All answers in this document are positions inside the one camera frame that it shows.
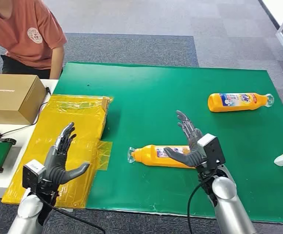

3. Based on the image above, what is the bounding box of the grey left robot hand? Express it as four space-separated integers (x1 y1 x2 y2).
43 122 90 191

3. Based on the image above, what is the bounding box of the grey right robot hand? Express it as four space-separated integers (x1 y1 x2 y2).
163 110 207 169

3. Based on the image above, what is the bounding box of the orange bottle with clear cap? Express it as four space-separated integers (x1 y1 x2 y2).
127 144 196 169
207 93 275 113

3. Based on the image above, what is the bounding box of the yellow plastic bag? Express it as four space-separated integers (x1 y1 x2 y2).
2 94 114 209

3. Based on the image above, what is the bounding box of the green table mat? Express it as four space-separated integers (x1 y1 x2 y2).
53 62 283 225

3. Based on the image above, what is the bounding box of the brown cardboard box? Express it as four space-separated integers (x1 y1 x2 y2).
0 74 47 126

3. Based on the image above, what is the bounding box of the person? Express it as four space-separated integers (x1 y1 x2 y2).
0 0 67 80

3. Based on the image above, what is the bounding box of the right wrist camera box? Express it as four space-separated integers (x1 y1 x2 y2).
197 133 226 171

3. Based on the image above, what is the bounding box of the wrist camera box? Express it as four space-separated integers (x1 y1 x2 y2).
197 133 226 171
22 159 46 195

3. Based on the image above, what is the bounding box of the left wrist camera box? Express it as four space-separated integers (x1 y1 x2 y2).
22 159 46 195

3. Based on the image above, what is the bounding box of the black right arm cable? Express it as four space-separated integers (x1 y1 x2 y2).
187 181 204 234

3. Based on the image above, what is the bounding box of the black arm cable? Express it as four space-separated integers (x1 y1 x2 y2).
187 181 204 234
38 193 106 234

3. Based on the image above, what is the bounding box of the thin black power cable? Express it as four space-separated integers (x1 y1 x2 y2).
0 86 52 138

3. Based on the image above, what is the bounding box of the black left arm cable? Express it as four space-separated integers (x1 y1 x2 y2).
38 193 106 234

